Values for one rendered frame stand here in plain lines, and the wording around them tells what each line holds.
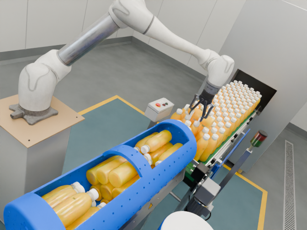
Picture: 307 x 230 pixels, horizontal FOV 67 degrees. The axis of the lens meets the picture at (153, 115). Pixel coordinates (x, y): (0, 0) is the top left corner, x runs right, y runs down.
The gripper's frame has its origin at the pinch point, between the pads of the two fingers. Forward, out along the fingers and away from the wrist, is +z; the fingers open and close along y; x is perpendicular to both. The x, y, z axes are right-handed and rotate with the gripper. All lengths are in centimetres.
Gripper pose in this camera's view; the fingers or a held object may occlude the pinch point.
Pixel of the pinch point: (194, 118)
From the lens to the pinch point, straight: 146.8
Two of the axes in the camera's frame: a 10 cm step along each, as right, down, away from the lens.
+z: -3.4, 7.8, 5.2
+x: 5.8, -2.7, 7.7
